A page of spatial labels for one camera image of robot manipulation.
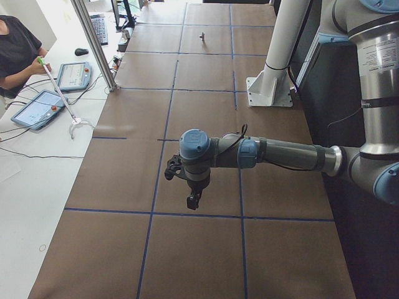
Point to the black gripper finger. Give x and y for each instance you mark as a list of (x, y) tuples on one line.
[(192, 201)]

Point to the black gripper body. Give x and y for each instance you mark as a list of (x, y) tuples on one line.
[(196, 184)]

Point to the brass PPR valve white ends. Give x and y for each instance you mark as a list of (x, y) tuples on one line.
[(202, 37)]

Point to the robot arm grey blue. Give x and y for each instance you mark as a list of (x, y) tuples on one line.
[(373, 27)]

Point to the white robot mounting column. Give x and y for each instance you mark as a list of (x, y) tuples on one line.
[(271, 87)]

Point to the reacher grabber stick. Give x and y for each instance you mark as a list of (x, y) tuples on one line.
[(76, 121)]

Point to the far blue teach pendant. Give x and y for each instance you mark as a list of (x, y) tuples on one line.
[(74, 76)]

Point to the blue teach pendant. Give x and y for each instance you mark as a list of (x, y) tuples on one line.
[(40, 111), (74, 76)]

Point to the near blue teach pendant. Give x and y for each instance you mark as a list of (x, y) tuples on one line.
[(40, 111)]

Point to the black monitor stand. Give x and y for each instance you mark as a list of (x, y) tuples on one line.
[(123, 15)]

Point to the black computer mouse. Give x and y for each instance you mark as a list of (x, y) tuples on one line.
[(81, 52)]

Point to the black keyboard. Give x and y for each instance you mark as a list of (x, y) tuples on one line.
[(100, 28)]

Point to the person in black shirt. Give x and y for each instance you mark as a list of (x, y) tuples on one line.
[(20, 49)]

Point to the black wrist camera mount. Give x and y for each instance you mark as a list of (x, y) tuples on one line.
[(174, 168)]

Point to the aluminium frame post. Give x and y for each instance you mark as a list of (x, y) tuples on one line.
[(94, 44)]

